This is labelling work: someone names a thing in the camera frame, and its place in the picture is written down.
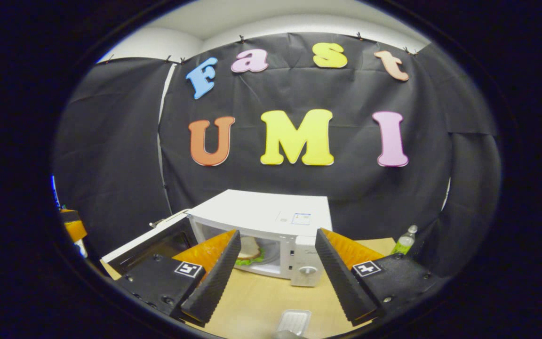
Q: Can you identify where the black backdrop cloth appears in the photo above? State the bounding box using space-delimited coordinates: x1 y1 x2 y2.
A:
52 32 502 278

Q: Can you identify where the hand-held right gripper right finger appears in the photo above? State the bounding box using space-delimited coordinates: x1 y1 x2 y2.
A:
315 228 446 327

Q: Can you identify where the bread and lettuce sandwich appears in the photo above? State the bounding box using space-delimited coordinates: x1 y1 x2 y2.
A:
234 236 266 266

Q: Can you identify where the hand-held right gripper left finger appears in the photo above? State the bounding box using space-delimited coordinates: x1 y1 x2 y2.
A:
120 229 242 326

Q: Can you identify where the white microwave oven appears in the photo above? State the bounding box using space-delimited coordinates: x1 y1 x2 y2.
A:
101 189 334 288

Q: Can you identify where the green drink bottle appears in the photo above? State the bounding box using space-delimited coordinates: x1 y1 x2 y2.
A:
391 225 418 256

